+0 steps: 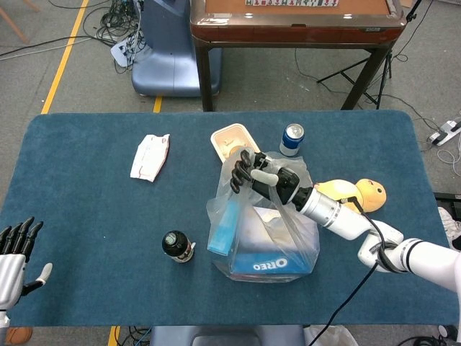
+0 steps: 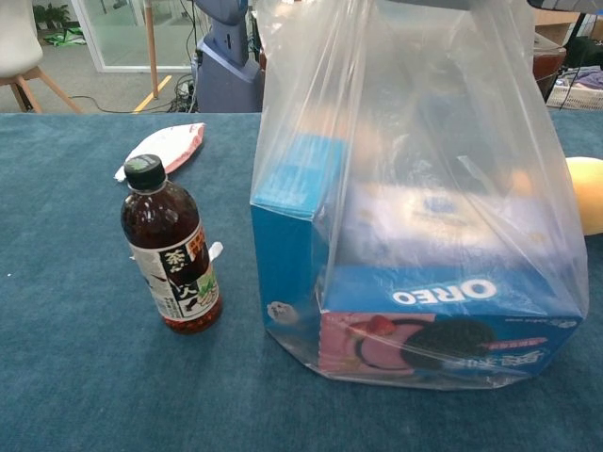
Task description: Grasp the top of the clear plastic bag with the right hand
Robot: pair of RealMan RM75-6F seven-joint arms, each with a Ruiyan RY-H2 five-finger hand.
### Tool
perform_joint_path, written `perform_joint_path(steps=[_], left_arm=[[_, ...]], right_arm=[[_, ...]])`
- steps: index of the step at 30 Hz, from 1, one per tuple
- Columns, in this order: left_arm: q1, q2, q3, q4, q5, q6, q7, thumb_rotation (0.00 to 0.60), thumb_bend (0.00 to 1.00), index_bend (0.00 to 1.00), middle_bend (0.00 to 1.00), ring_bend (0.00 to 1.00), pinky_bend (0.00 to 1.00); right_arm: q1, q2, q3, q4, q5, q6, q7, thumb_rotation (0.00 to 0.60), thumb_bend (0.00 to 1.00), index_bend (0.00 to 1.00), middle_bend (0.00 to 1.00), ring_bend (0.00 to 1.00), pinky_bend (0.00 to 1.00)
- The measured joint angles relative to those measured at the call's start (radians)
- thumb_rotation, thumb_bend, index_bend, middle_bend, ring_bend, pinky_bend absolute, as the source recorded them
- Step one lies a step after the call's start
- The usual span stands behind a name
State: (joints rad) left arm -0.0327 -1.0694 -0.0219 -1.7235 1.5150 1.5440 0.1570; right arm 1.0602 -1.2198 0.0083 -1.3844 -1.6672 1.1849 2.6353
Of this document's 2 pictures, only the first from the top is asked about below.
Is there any white power strip with plugs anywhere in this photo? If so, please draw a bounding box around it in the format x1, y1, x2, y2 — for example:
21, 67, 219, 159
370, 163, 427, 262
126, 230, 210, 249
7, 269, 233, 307
110, 34, 145, 68

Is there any transparent plastic bag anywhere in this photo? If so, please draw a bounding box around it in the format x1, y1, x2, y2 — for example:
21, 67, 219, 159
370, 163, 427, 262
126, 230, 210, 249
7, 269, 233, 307
205, 151, 321, 284

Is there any blue Oreo box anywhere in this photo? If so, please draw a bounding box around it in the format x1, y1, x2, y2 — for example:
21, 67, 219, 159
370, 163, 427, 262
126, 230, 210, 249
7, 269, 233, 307
230, 252, 313, 282

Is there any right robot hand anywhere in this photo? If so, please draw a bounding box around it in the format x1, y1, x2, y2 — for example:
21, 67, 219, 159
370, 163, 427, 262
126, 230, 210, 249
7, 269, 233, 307
230, 149, 300, 206

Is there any row of mahjong tiles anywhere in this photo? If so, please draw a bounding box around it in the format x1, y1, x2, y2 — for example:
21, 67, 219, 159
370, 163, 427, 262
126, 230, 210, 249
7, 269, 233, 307
245, 0, 339, 7

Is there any black cable bundle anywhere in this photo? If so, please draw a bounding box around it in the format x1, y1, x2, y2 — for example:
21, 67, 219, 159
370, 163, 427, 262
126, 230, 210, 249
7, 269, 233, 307
82, 0, 145, 75

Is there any yellow plush doll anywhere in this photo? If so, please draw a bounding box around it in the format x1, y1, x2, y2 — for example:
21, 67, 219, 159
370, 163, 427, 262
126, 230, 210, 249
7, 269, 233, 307
313, 177, 388, 213

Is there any black floor frame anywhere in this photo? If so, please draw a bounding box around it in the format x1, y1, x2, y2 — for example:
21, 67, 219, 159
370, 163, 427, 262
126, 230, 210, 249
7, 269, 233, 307
434, 192, 461, 212

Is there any orange basketball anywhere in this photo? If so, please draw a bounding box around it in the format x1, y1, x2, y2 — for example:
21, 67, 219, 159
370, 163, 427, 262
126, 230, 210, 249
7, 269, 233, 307
6, 327, 33, 345

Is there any white takeaway tray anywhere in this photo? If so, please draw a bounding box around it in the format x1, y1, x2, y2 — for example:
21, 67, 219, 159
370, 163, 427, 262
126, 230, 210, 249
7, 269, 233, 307
210, 123, 261, 167

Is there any black tripod stand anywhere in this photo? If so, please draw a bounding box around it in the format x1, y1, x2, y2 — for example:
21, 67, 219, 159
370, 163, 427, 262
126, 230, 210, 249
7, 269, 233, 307
316, 0, 424, 110

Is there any white black power strip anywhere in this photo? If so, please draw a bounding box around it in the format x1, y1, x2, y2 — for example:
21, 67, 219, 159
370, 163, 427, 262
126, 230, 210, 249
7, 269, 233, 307
427, 120, 461, 146

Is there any blue white drink can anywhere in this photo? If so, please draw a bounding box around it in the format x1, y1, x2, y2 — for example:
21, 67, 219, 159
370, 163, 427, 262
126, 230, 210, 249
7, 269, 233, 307
279, 123, 305, 157

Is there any wooden chair leg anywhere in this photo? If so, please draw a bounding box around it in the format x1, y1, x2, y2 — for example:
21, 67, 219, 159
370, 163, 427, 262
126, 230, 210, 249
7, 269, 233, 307
0, 0, 40, 45

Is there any brown mahjong table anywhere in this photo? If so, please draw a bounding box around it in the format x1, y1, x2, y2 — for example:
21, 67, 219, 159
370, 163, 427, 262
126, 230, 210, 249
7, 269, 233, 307
189, 0, 408, 112

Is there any crumpled white paper wrapper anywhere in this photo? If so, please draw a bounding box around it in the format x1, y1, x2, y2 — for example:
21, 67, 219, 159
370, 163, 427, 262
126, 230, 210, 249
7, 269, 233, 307
130, 133, 171, 183

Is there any grey blue robot torso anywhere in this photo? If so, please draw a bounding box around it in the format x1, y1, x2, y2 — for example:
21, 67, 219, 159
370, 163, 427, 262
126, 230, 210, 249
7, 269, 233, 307
149, 325, 307, 346

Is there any light blue packet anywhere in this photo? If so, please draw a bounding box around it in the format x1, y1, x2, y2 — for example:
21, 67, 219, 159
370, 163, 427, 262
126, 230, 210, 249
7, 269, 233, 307
207, 200, 241, 257

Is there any white coiled cable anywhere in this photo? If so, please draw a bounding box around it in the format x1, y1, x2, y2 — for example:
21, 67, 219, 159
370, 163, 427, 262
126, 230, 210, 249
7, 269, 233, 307
437, 147, 461, 169

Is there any dark glass bottle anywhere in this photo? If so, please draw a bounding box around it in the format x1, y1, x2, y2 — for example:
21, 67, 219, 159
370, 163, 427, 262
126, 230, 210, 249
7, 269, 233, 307
161, 230, 197, 264

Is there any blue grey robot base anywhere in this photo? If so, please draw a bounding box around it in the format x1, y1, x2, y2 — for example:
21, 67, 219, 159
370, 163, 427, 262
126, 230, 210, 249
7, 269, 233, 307
131, 0, 223, 97

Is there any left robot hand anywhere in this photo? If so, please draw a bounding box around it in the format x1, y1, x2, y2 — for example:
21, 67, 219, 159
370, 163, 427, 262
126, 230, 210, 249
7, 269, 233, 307
0, 216, 53, 310

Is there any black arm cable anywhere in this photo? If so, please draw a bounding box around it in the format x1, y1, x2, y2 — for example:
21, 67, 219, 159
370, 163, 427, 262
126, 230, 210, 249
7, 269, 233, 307
308, 195, 397, 346

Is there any white shoe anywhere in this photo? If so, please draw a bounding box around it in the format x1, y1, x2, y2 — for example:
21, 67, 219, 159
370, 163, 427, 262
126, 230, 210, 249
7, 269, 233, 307
437, 207, 461, 259

